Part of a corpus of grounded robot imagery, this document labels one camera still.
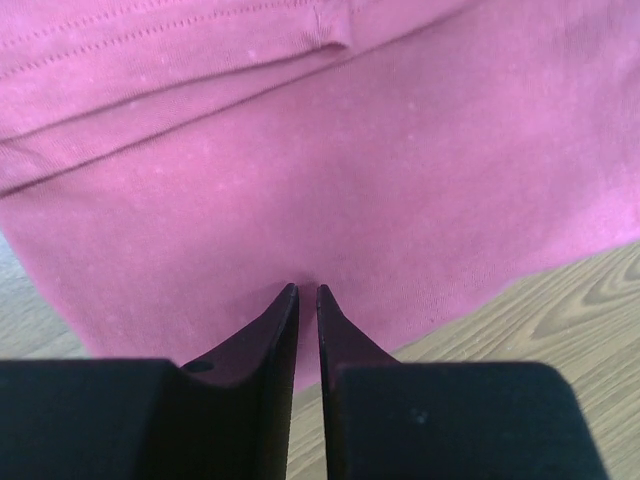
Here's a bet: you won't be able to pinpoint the pink t shirt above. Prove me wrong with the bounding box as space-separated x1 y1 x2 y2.
1 1 639 363

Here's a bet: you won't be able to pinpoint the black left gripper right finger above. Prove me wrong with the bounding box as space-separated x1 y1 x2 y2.
316 286 608 479

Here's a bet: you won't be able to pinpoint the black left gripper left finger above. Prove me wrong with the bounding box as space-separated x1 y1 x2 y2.
1 285 299 479

